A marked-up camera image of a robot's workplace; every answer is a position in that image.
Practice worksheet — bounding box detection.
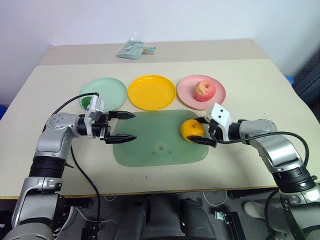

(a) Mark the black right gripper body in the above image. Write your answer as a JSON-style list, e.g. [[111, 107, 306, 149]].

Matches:
[[207, 119, 227, 149]]

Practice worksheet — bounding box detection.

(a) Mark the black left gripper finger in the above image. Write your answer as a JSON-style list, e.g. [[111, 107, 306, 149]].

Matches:
[[108, 110, 137, 121], [104, 134, 138, 145]]

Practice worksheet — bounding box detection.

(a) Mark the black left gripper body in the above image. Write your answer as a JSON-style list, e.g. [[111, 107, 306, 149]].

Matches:
[[92, 112, 113, 145]]

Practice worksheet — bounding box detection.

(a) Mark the orange fruit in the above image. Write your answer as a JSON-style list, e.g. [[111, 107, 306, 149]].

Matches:
[[180, 119, 205, 144]]

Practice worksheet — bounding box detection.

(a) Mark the light green round plate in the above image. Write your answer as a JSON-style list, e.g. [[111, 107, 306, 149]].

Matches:
[[79, 77, 128, 112]]

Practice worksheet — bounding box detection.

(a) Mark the small dark green item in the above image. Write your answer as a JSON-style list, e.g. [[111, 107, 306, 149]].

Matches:
[[80, 96, 93, 110]]

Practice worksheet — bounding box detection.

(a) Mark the pink round plate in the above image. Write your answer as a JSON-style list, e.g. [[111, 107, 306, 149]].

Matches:
[[176, 74, 227, 111]]

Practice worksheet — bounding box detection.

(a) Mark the yellow round plate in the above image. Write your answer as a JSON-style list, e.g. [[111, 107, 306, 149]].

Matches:
[[127, 74, 177, 112]]

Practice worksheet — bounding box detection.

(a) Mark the red apple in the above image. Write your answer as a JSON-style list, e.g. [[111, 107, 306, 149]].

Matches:
[[192, 79, 217, 103]]

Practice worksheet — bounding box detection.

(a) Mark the green translucent mat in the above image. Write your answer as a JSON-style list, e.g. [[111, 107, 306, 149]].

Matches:
[[112, 109, 211, 168]]

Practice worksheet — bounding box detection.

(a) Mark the pale green folded cloth pack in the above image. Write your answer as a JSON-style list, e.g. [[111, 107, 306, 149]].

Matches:
[[115, 39, 146, 61]]

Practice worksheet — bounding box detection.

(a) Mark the dark rounded shape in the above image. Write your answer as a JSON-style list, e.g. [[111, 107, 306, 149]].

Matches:
[[116, 198, 151, 240], [179, 197, 218, 240]]

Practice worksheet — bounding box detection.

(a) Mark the white shoe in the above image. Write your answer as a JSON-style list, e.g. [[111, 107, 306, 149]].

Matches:
[[243, 200, 266, 221]]

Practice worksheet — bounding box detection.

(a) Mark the dark ribbed object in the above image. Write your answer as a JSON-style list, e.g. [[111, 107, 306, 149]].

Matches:
[[291, 50, 320, 109]]

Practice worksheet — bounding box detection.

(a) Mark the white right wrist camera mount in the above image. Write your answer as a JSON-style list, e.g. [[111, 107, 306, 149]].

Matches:
[[204, 102, 234, 142]]

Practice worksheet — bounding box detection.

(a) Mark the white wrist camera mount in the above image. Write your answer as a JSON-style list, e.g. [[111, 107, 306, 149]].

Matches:
[[84, 94, 106, 139], [204, 102, 234, 142]]

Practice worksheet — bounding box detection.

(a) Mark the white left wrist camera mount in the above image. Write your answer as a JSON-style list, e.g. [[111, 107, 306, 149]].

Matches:
[[84, 94, 106, 139]]

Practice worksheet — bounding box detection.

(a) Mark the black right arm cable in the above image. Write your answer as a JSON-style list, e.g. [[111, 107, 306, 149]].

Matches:
[[208, 125, 310, 174]]

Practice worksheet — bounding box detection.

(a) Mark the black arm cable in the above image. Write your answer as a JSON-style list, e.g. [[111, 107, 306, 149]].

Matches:
[[42, 92, 102, 229], [208, 125, 310, 174]]

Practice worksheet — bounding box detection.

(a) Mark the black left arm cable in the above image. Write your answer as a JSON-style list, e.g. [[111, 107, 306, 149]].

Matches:
[[42, 92, 102, 229]]

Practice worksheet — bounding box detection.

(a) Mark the metal latch bracket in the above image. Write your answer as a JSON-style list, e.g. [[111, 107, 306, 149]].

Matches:
[[214, 210, 234, 226]]

